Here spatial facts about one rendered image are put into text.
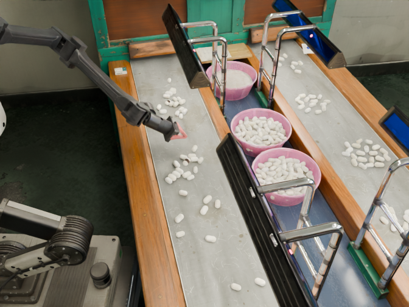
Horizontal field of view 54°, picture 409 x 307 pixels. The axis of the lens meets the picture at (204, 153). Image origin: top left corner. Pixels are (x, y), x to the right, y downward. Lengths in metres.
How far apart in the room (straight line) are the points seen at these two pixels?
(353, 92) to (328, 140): 0.38
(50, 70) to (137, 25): 1.20
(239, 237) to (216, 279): 0.18
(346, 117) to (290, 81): 0.37
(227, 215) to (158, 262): 0.31
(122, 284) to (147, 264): 0.48
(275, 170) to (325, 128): 0.37
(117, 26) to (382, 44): 2.28
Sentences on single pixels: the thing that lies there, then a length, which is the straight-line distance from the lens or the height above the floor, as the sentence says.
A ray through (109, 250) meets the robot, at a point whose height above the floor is 0.47.
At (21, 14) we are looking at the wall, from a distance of 3.10.
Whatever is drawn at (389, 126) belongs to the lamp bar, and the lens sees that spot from 1.43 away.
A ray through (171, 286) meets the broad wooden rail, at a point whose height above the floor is 0.76.
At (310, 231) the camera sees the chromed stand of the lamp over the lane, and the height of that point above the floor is 1.12.
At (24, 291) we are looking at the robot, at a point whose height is 0.52.
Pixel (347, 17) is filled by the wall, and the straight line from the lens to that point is 3.43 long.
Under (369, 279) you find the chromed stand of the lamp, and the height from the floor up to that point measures 0.70.
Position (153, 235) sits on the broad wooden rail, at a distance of 1.38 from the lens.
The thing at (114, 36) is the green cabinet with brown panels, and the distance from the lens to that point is 2.25.
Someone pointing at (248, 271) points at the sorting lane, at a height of 0.74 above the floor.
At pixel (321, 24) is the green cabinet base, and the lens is 2.58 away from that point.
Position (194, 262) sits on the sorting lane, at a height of 0.74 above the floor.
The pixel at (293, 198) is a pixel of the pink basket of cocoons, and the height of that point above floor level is 0.75.
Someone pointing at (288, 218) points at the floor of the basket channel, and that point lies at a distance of 1.56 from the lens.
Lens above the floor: 1.88
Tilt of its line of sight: 43 degrees down
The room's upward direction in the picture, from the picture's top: straight up
